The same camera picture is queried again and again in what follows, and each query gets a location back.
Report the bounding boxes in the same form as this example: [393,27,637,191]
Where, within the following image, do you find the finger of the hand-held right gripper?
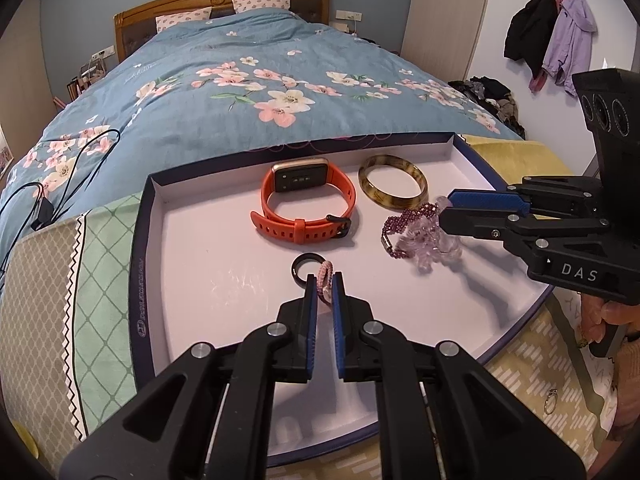
[447,175,601,217]
[438,206,612,261]

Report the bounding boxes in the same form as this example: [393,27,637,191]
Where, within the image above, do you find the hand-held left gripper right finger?
[332,272,588,480]

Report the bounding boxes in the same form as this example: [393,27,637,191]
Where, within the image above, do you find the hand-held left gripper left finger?
[57,271,321,480]

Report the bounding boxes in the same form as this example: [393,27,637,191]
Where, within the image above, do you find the pink braided ring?
[317,261,335,306]

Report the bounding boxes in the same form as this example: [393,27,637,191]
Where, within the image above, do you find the black ring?
[291,253,321,288]

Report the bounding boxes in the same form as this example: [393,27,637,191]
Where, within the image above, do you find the clear crystal bracelet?
[397,197,463,275]

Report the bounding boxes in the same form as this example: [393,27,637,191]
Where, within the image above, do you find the purple bead bracelet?
[381,203,441,261]

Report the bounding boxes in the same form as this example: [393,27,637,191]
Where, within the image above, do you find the brown tortoiseshell bangle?
[358,154,429,211]

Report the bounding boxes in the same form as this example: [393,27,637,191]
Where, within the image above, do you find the navy cardboard box tray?
[129,132,553,461]

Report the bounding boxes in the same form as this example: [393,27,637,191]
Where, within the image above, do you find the orange smartwatch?
[250,158,357,243]

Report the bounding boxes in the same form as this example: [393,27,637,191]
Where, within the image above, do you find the person's right forearm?
[600,332,640,441]

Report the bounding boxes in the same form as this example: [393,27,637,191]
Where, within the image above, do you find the person's right hand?
[577,294,640,348]

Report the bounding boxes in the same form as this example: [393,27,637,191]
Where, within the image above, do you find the pile of dark clothes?
[447,76,526,136]

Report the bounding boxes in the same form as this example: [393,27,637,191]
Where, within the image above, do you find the purple jacket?
[542,0,598,97]

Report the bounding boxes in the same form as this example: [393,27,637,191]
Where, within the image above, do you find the black jacket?
[502,0,558,81]

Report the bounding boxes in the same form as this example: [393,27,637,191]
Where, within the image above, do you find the beige wardrobe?
[400,0,496,81]
[0,0,56,146]

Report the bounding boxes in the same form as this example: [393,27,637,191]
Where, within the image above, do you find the patchwork patterned cloth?
[0,132,621,480]

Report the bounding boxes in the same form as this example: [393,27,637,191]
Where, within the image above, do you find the blue floral duvet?
[0,7,526,271]

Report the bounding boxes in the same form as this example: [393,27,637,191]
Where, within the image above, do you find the white patterned pillow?
[156,6,213,35]
[232,0,293,15]

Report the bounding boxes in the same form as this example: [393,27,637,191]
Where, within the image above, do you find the yellow jelly cup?
[11,419,40,461]

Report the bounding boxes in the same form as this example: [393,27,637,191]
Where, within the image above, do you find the black charger cable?
[0,127,122,281]

